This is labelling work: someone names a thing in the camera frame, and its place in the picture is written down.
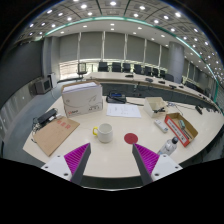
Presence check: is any flat round red coaster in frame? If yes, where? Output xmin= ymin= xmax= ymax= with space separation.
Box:
xmin=123 ymin=132 xmax=139 ymax=145

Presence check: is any red-edged open cardboard box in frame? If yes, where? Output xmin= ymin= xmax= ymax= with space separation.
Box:
xmin=164 ymin=112 xmax=199 ymax=148

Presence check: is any group of ceiling lights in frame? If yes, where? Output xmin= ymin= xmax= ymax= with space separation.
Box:
xmin=28 ymin=0 xmax=224 ymax=78

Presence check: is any small open white box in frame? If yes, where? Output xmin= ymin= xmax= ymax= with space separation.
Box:
xmin=143 ymin=96 xmax=169 ymax=119

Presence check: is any clear plastic water bottle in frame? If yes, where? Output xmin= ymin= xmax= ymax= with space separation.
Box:
xmin=157 ymin=136 xmax=179 ymax=157

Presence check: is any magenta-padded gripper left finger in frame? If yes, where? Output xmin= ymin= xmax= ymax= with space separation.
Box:
xmin=40 ymin=142 xmax=92 ymax=186

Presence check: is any white printed paper sheet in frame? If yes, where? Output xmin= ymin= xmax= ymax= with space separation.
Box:
xmin=106 ymin=102 xmax=142 ymax=119

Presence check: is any white remote control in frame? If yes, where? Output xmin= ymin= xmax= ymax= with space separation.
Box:
xmin=153 ymin=118 xmax=170 ymax=134

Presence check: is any grey box monitor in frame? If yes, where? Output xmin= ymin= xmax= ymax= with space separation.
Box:
xmin=29 ymin=76 xmax=54 ymax=96

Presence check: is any black desk telephone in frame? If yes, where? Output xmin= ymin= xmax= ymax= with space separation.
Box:
xmin=105 ymin=91 xmax=128 ymax=104

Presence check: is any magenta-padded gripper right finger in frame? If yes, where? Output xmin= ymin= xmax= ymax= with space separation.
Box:
xmin=131 ymin=143 xmax=184 ymax=186

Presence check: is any white mug with yellow handle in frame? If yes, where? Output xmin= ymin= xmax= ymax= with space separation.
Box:
xmin=92 ymin=122 xmax=114 ymax=144

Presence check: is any row of black office chairs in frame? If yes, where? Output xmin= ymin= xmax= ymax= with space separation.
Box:
xmin=97 ymin=61 xmax=176 ymax=83

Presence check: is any white copy paper box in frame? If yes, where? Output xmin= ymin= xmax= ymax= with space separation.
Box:
xmin=60 ymin=80 xmax=104 ymax=118

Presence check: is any black desk device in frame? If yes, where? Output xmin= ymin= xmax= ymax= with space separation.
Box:
xmin=32 ymin=107 xmax=63 ymax=132

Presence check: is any brown paper envelope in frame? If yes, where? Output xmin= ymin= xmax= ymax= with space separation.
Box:
xmin=32 ymin=115 xmax=81 ymax=158

